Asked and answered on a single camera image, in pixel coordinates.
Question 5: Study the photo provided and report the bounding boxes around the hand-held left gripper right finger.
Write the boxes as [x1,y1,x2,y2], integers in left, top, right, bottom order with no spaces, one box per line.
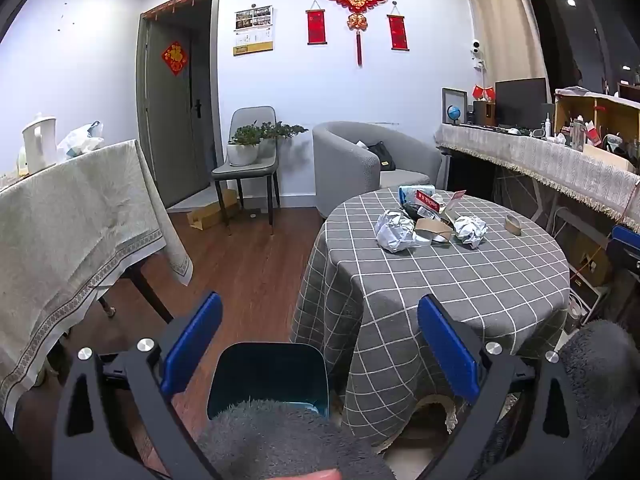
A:
[417,294,596,480]

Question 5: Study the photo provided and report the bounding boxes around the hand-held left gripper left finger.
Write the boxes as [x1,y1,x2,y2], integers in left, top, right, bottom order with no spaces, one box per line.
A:
[52,291,223,480]

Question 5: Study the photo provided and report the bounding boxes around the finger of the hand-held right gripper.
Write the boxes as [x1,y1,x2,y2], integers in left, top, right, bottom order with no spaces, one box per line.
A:
[611,224,640,278]

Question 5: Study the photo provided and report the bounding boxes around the blue trash bin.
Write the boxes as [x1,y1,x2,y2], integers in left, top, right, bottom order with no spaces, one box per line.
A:
[206,342,331,422]

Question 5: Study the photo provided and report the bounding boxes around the white paper ball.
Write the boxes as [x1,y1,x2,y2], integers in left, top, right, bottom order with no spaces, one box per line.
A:
[453,214,489,250]
[374,209,419,254]

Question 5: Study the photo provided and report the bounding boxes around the wide cardboard tape core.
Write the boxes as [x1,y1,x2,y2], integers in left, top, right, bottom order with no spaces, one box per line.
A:
[413,217,455,246]

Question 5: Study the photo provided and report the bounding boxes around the red white card packaging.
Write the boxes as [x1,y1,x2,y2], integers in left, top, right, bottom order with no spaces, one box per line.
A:
[413,189,446,216]

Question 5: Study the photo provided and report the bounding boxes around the blue white tissue pack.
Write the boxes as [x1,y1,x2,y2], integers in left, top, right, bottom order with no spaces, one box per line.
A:
[398,184,432,207]

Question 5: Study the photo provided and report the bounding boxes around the grey checked tablecloth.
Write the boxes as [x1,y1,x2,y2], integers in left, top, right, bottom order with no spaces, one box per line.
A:
[290,187,572,448]

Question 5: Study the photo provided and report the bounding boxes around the fringed beige desk cloth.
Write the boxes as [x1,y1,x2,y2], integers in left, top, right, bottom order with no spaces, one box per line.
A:
[433,122,640,234]

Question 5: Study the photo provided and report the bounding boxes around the flat cardboard box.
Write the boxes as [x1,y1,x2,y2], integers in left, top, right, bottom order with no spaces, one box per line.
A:
[187,188,240,231]

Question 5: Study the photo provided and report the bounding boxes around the wooden desk shelf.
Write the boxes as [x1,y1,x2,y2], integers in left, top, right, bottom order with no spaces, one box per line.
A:
[553,86,640,162]

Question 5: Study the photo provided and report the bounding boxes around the black monitor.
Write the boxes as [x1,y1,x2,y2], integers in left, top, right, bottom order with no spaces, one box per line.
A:
[494,77,548,129]

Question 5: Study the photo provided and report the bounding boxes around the grey dining chair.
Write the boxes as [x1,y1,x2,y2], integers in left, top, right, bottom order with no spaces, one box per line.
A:
[211,105,281,236]

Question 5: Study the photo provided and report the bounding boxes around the dark brown desk box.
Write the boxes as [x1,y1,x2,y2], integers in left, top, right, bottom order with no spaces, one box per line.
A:
[473,101,497,127]

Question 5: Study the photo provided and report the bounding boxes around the black bag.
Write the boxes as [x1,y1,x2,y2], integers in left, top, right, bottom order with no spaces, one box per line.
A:
[367,140,397,172]

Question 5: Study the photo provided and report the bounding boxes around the grey door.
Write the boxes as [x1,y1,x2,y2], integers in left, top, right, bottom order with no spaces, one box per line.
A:
[137,0,221,209]

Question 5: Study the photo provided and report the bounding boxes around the trailing potted plant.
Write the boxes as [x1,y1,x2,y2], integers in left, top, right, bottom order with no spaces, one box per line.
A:
[255,119,310,160]

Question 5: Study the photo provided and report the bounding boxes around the grey armchair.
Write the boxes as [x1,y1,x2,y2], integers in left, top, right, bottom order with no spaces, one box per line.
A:
[312,120,444,221]

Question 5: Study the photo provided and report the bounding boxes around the white plastic bag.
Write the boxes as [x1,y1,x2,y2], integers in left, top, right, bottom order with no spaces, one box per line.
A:
[56,119,105,162]

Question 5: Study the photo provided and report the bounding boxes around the beige curtain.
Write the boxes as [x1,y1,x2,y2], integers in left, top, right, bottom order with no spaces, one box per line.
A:
[462,0,549,92]

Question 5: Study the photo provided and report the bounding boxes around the white electric kettle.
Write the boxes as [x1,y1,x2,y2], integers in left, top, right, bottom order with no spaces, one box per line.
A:
[20,113,58,171]

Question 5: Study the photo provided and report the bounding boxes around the red diamond door decoration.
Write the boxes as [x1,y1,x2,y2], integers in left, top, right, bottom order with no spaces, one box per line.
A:
[160,40,190,77]

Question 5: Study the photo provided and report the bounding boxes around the red hanging scroll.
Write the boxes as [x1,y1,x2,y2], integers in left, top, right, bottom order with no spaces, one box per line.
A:
[387,0,410,52]
[305,0,327,46]

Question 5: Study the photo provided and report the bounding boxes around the picture frame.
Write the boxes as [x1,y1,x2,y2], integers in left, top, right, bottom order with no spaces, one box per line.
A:
[441,87,469,126]

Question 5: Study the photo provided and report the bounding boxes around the wall calendar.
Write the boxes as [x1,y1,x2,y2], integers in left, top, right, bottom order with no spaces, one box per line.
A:
[233,5,275,56]

